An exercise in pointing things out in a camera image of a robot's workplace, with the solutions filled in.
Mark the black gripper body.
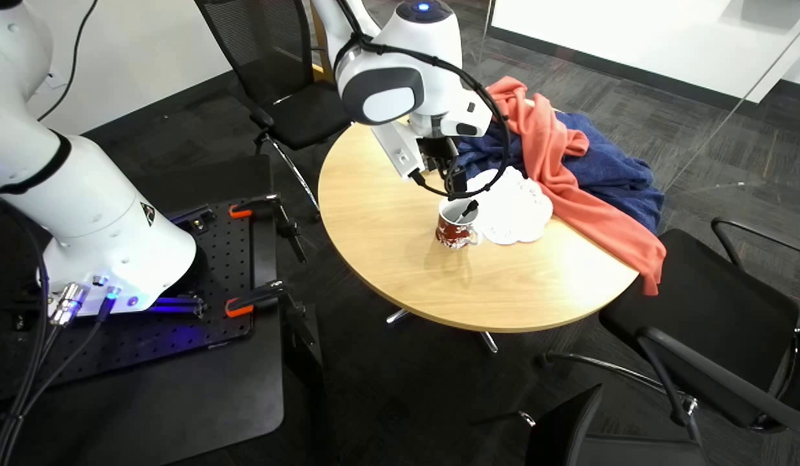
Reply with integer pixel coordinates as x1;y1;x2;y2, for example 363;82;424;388
417;138;459;171

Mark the black marker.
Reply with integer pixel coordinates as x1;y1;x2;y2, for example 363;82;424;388
460;200;478;217

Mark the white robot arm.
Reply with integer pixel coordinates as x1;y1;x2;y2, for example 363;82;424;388
0;0;492;316

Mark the red patterned mug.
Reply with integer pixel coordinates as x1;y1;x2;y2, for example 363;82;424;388
434;200;478;249

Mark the white lace cloth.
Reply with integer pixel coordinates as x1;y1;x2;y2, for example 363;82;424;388
468;168;553;245

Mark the orange cloth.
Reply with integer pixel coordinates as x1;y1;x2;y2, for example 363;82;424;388
487;76;668;294

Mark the round wooden table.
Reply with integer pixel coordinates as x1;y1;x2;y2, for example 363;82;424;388
319;124;637;335

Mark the dark blue cloth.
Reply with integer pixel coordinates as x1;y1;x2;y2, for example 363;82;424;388
456;112;662;232

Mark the orange black clamp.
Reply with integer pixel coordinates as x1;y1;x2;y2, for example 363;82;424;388
222;279;285;318

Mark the black mesh office chair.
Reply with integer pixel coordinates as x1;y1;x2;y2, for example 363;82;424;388
525;385;602;466

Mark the black office chair near wall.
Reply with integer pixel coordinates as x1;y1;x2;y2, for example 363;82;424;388
193;0;360;153

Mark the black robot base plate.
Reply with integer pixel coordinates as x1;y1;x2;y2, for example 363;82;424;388
7;201;285;466

